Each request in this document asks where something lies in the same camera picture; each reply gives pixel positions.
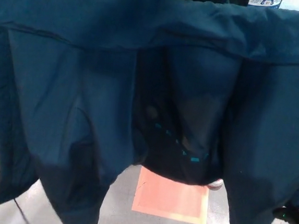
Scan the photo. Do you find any dark blue coat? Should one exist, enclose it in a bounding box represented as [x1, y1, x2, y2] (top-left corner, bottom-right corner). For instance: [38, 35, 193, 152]
[0, 0, 299, 224]

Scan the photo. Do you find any person's left red white sneaker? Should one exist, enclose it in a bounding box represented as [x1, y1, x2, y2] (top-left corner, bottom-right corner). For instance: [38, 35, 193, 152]
[207, 178, 224, 191]

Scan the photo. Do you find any orange floor marker sheet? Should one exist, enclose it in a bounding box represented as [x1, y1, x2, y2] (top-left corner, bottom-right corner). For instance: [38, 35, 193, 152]
[131, 166, 212, 219]

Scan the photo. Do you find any blue white shirt badge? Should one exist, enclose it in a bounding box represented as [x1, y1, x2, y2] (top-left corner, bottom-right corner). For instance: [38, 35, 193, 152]
[246, 0, 282, 10]

